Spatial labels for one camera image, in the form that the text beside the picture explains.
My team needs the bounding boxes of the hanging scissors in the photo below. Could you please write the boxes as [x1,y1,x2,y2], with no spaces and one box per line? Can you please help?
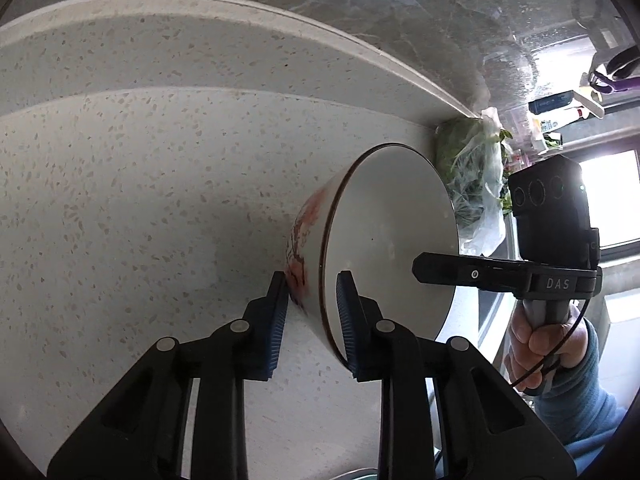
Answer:
[580,44,639,94]

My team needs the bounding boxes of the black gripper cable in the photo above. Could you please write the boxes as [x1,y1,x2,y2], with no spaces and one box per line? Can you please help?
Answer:
[508,299,594,390]

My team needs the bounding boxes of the brown-rimmed floral bowl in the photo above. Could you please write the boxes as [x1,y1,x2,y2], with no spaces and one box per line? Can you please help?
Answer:
[285,143,459,363]

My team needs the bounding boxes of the blue sleeve forearm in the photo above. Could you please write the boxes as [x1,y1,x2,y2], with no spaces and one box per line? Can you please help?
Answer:
[534,321,627,474]

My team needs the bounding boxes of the right hand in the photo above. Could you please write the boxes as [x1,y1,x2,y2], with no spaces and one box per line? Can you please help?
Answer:
[503,304,589,382]

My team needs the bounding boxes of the bag of green vegetables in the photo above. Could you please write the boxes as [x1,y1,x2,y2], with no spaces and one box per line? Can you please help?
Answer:
[434,107,512,257]

